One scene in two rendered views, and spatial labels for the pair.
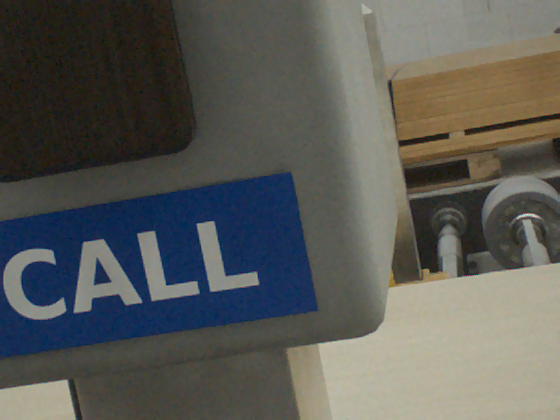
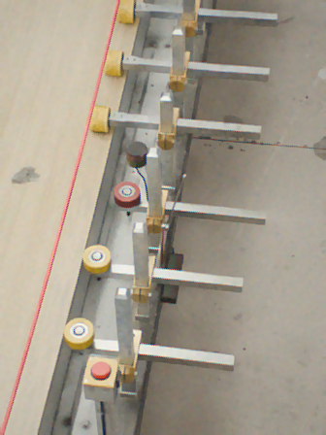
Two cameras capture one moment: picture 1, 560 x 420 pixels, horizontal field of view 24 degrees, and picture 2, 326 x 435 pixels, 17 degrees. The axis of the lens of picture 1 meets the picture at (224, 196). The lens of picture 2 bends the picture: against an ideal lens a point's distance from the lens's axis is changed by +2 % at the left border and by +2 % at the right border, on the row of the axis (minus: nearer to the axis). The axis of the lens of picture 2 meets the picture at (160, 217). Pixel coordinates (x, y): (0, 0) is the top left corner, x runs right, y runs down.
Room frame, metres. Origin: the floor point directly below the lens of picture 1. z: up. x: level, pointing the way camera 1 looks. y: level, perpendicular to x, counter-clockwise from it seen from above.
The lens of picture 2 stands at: (0.11, 1.30, 3.32)
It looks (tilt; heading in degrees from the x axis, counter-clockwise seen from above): 51 degrees down; 268
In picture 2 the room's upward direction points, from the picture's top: 2 degrees counter-clockwise
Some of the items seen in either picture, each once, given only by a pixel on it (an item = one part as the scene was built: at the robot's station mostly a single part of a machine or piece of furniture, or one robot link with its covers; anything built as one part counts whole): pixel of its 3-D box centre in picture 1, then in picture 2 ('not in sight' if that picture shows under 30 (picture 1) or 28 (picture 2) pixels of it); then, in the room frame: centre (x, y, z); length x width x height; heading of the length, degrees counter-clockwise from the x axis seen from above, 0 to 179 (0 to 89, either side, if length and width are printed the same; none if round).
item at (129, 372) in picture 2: not in sight; (128, 355); (0.16, -0.27, 0.84); 0.14 x 0.06 x 0.05; 79
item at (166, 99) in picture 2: not in sight; (167, 150); (0.02, -0.98, 0.87); 0.04 x 0.04 x 0.48; 79
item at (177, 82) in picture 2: not in sight; (179, 71); (-0.03, -1.25, 0.95); 0.14 x 0.06 x 0.05; 79
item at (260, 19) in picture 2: not in sight; (200, 15); (-0.12, -1.51, 0.95); 0.50 x 0.04 x 0.04; 169
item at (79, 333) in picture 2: not in sight; (80, 341); (0.29, -0.31, 0.85); 0.08 x 0.08 x 0.11
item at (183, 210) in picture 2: not in sight; (192, 211); (-0.04, -0.75, 0.84); 0.43 x 0.03 x 0.04; 169
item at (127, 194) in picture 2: not in sight; (127, 202); (0.15, -0.79, 0.85); 0.08 x 0.08 x 0.11
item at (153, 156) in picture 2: not in sight; (154, 206); (0.07, -0.74, 0.90); 0.04 x 0.04 x 0.48; 79
